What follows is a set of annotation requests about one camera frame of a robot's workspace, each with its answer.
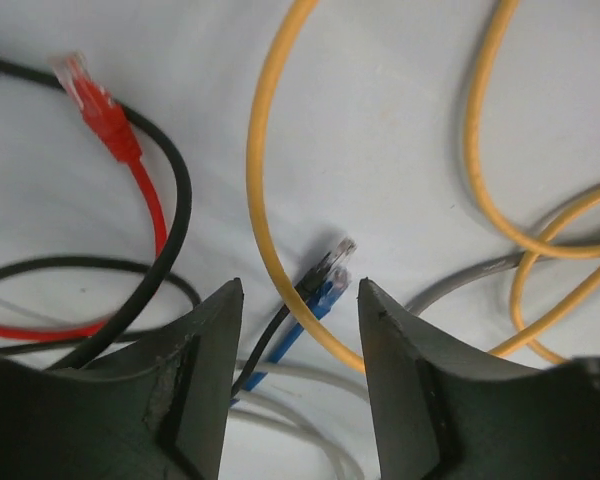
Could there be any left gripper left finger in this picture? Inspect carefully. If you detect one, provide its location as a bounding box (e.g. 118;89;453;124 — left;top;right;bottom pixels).
0;279;243;479

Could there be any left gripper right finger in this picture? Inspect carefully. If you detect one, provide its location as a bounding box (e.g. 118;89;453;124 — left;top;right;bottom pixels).
358;279;600;479

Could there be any blue ethernet cable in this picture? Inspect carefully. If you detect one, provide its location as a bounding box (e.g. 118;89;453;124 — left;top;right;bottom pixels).
229;267;353;406

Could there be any black ethernet cable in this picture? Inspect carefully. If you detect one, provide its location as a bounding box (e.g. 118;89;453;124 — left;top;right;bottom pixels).
0;47;358;401

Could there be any red ethernet cable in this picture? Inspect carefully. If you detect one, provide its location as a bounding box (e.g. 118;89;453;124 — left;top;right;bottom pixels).
0;49;169;343

